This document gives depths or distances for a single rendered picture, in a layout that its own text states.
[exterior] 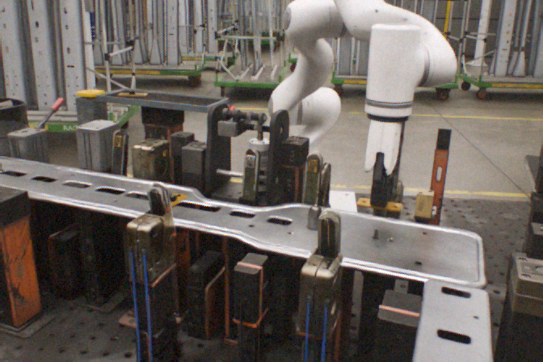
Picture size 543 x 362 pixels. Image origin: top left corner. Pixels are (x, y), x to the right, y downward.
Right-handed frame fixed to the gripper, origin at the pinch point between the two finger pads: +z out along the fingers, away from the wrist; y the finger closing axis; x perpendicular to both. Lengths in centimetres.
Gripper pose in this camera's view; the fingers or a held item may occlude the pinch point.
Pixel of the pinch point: (380, 193)
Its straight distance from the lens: 98.7
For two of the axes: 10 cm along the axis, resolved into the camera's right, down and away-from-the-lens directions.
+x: 9.3, 1.3, -3.3
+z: -0.2, 9.5, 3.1
